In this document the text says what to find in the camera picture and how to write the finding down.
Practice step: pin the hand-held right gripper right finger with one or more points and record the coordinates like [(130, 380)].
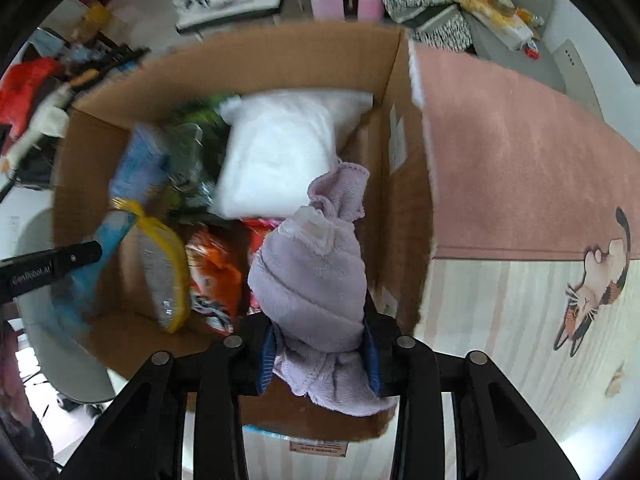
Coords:
[(374, 365)]

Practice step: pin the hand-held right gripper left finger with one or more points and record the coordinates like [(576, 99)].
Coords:
[(265, 365)]

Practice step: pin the long blue snack packet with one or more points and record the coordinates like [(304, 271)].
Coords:
[(85, 280)]

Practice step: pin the lilac towel cloth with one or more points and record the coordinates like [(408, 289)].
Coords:
[(310, 280)]

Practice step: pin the orange panda snack packet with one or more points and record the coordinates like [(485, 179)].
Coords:
[(215, 270)]

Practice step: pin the yellow banana-shaped pouch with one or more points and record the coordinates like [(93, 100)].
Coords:
[(160, 270)]

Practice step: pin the red snack packet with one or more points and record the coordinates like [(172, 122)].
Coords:
[(257, 232)]

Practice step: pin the cardboard box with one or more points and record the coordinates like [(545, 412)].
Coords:
[(400, 230)]

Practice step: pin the green snack packet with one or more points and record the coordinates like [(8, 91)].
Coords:
[(192, 145)]

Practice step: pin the white soft packet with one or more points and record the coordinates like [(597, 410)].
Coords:
[(280, 150)]

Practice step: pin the person's left forearm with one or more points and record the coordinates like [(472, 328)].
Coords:
[(12, 375)]

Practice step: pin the grey round chair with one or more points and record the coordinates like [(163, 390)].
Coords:
[(65, 360)]

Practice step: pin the white plush goose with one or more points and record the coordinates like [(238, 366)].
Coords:
[(47, 120)]

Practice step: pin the red plastic bag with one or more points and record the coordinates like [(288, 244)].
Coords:
[(25, 90)]

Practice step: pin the dark clutter pile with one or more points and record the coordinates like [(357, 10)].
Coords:
[(100, 57)]

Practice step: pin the light blue cloth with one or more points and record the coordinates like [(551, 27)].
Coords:
[(47, 45)]

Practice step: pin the yellow shopping bag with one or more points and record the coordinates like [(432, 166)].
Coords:
[(96, 17)]

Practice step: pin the plaid bedding bundle on stool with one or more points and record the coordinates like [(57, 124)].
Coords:
[(230, 10)]

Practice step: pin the grey padded chair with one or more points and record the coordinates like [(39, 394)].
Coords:
[(500, 62)]

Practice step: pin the small red box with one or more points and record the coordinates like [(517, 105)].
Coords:
[(531, 51)]

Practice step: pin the white flat board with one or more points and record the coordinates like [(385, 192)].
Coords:
[(575, 70)]

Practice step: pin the white carton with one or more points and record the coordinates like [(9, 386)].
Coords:
[(505, 30)]

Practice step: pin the brown tape roll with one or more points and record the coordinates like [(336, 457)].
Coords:
[(504, 4)]

